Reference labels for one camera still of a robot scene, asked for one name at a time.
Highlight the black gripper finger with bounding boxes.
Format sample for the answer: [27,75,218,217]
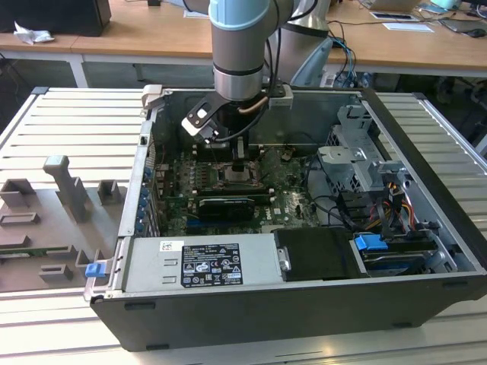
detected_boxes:
[231,136,250,176]

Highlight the black RAM slot row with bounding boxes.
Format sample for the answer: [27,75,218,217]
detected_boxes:
[196,185,275,195]
[194,145,266,163]

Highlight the CPU socket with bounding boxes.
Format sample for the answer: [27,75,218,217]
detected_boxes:
[207,161,263,189]

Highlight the black graphics card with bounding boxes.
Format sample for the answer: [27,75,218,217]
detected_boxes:
[167,192,275,224]

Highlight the green motherboard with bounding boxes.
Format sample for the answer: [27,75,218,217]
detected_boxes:
[151,146,324,236]

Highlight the pale blue teach pendant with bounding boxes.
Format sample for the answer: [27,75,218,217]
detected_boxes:
[291,37,335,87]

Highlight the grey metal disk bay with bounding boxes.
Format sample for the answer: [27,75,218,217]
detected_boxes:
[315,104,412,195]

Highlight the black plastic shroud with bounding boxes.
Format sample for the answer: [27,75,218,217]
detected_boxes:
[273,227,363,283]

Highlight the wooden office desk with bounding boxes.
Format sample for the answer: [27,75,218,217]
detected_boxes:
[0,32,88,90]
[71,0,487,79]

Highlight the silver power supply unit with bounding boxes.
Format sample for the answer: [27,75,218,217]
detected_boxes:
[123,233,285,294]

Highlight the hard disk in blue carrier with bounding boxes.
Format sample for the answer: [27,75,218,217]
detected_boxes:
[352,232,439,277]

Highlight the black open PC case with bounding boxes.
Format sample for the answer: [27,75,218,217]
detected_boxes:
[89,85,487,353]

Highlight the blue case latch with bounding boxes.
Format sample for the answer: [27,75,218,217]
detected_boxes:
[85,262,106,279]

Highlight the grey parts rack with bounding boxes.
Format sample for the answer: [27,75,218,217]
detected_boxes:
[0,154,129,294]

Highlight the white paper sheet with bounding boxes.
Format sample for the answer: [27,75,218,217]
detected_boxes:
[382,21,435,33]

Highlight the black box on desk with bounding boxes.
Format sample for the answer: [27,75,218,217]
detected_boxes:
[0,0,112,38]

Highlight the crumpled white paper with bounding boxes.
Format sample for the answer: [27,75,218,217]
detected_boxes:
[13,21,55,46]

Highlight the teal cup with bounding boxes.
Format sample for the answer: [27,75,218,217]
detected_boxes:
[428,0,462,11]

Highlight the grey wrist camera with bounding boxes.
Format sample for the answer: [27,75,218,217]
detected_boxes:
[267,85,294,110]

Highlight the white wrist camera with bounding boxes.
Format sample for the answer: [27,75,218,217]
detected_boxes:
[180,93,226,144]

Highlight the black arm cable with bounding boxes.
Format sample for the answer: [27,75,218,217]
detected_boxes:
[207,26,285,144]

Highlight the coloured wire bundle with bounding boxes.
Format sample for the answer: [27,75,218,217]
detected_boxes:
[380,181,418,233]

